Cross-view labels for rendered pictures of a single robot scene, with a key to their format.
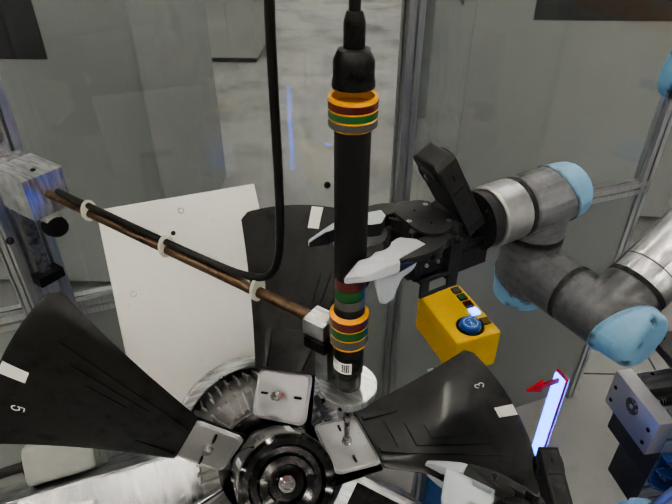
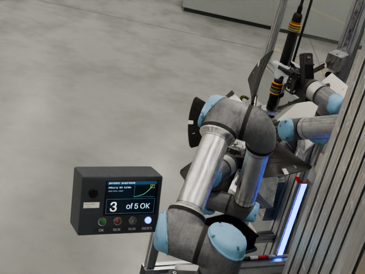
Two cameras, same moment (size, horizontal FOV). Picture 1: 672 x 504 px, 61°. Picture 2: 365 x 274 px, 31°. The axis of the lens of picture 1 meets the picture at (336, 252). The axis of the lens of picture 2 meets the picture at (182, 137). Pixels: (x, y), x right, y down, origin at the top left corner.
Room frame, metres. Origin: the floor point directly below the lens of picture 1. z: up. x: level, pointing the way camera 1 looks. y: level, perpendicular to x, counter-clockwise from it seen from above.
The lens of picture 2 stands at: (-0.08, -2.38, 2.32)
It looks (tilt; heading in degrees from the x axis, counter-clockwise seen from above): 27 degrees down; 84
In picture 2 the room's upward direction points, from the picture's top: 13 degrees clockwise
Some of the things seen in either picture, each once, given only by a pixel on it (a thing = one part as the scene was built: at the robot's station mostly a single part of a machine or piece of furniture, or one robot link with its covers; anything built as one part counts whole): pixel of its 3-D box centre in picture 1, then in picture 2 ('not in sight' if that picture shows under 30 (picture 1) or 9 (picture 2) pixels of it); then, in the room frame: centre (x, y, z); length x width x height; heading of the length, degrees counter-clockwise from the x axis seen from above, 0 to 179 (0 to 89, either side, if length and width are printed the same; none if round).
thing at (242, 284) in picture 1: (163, 247); (308, 74); (0.64, 0.24, 1.39); 0.54 x 0.01 x 0.01; 56
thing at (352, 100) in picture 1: (352, 111); (294, 26); (0.47, -0.01, 1.65); 0.04 x 0.04 x 0.03
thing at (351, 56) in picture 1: (350, 251); (283, 63); (0.47, -0.01, 1.50); 0.04 x 0.04 x 0.46
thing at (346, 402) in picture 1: (341, 357); (273, 99); (0.48, -0.01, 1.34); 0.09 x 0.07 x 0.10; 56
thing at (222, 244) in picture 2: not in sight; (221, 250); (0.26, -0.85, 1.20); 0.13 x 0.12 x 0.14; 164
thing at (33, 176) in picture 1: (30, 185); (337, 60); (0.83, 0.50, 1.39); 0.10 x 0.07 x 0.08; 56
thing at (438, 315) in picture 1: (455, 330); not in sight; (0.87, -0.25, 1.02); 0.16 x 0.10 x 0.11; 21
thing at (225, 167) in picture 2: not in sight; (214, 174); (0.26, -0.37, 1.17); 0.11 x 0.08 x 0.09; 58
